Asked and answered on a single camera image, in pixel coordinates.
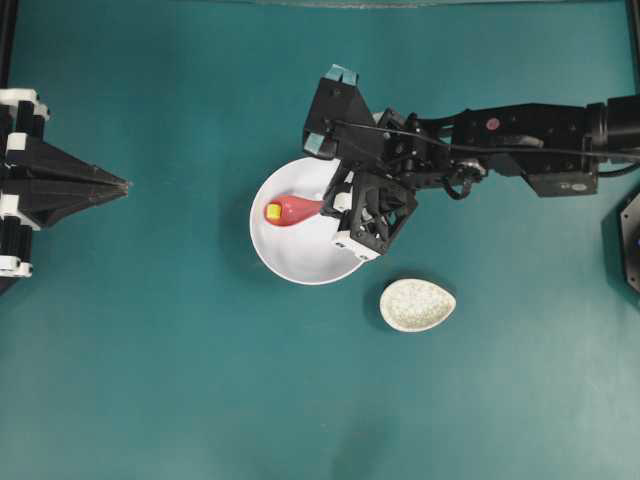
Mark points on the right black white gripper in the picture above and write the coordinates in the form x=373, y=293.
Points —
x=370, y=210

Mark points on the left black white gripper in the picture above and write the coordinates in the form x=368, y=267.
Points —
x=26, y=209

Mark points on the red ceramic spoon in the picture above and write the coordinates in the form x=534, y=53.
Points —
x=295, y=209

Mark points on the yellow hexagonal prism block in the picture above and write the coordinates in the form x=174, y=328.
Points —
x=273, y=212

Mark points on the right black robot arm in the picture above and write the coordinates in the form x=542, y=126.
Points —
x=384, y=159

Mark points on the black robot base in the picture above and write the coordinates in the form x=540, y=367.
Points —
x=620, y=237

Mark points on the white round bowl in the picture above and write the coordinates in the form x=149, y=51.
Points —
x=311, y=252

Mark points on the speckled egg-shaped spoon rest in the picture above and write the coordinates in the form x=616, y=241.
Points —
x=415, y=305

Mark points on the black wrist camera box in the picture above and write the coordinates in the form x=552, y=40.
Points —
x=329, y=131

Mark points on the black frame rail left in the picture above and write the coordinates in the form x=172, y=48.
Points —
x=8, y=19

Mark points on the black frame rail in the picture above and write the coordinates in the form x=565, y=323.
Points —
x=633, y=18
x=8, y=19

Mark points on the black frame rail right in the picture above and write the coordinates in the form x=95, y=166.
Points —
x=633, y=18

